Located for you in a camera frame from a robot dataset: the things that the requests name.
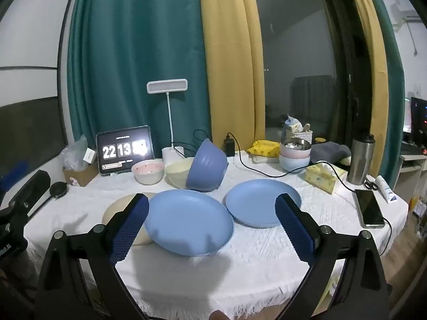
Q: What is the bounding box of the narrow teal curtain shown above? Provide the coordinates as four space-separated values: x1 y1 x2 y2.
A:
362 0 406 187

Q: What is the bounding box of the wide teal curtain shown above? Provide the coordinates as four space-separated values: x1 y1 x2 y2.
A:
67 0 212 161

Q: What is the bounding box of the clear plastic bag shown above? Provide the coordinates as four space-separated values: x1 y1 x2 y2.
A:
60 135 89 170

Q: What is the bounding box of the cream bowl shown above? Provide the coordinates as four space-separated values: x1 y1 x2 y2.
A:
166 158 196 189

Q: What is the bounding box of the tablet with clock display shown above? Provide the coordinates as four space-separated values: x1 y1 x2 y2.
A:
96 126 155 175

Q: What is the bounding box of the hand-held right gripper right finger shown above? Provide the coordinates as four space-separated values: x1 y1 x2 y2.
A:
274 193 392 320

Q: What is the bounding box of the white air conditioner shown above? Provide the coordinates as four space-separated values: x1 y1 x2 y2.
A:
390 5 422 32

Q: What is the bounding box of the white desk lamp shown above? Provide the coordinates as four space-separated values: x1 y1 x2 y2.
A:
147 79 188 168

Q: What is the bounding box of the white storage basket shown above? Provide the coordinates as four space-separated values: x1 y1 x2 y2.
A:
283 130 313 144

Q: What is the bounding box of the white textured tablecloth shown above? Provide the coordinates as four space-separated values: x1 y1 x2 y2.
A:
23 150 409 320

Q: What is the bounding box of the pink steel-lined bowl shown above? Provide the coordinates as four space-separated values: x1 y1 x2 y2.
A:
279 137 312 160

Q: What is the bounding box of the light blue bowl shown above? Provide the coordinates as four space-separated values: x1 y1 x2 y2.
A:
278 153 311 174

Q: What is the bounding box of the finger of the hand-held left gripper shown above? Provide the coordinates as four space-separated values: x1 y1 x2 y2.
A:
0 162 29 188
9 170 51 209

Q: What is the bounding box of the large blue bowl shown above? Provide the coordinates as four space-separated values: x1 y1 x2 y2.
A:
185 138 229 192

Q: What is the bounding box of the white packet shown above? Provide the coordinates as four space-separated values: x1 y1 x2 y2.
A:
250 155 281 164

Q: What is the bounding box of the narrow yellow curtain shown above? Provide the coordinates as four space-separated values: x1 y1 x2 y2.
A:
340 0 389 181

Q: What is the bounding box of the grey folded cloth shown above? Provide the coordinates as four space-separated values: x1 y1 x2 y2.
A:
310 141 351 165

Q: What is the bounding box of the stainless steel thermos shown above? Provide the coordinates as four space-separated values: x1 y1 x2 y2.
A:
347 134 376 185

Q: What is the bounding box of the looped black cable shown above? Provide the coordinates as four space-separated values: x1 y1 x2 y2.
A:
173 129 214 155

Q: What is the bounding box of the beige plate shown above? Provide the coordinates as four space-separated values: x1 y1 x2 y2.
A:
102 192 157 246

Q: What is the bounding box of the blue plate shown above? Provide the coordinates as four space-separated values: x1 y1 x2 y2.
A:
225 179 302 229
144 189 235 257

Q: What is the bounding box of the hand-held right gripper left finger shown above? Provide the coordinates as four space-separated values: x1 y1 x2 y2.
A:
35 193 157 320

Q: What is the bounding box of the yellow wipes packet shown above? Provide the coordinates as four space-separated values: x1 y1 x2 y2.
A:
247 140 281 158

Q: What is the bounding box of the black round device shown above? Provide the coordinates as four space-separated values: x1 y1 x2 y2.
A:
49 182 69 201

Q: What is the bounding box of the dark glass window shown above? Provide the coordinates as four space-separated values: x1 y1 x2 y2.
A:
250 0 367 141

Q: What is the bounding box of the long black charging cable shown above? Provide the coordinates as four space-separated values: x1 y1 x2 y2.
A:
228 132 392 230

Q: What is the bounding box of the pink strawberry print bowl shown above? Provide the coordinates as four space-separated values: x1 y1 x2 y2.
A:
131 160 165 185

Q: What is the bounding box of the white tube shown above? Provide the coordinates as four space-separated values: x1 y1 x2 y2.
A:
375 175 397 204

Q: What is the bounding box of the yellow tissue box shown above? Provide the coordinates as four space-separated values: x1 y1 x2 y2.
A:
305 163 347 194

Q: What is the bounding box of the wide yellow curtain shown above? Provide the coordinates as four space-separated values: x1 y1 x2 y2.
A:
198 0 266 150

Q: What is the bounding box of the white side desk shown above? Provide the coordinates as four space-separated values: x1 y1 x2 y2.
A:
398 153 427 187

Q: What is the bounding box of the black smartphone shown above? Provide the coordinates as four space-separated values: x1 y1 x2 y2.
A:
354 189 386 229

